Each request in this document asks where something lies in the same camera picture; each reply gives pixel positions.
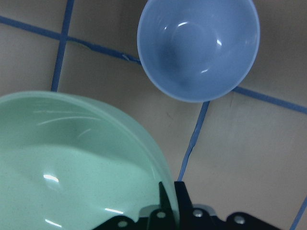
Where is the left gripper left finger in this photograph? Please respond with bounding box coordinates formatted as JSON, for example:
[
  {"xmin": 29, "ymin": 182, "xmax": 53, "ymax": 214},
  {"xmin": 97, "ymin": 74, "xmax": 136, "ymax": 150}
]
[{"xmin": 95, "ymin": 182, "xmax": 177, "ymax": 230}]

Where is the blue bowl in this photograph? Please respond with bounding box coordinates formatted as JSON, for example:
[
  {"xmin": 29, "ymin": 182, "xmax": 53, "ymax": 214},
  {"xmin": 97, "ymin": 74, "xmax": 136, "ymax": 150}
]
[{"xmin": 137, "ymin": 0, "xmax": 260, "ymax": 103}]

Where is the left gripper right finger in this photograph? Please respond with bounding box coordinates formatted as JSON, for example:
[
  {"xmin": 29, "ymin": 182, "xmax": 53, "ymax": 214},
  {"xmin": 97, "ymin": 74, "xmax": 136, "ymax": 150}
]
[{"xmin": 174, "ymin": 181, "xmax": 278, "ymax": 230}]

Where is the green bowl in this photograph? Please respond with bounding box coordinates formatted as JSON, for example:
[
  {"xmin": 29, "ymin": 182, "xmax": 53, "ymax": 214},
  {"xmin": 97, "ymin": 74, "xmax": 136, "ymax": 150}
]
[{"xmin": 0, "ymin": 91, "xmax": 179, "ymax": 230}]

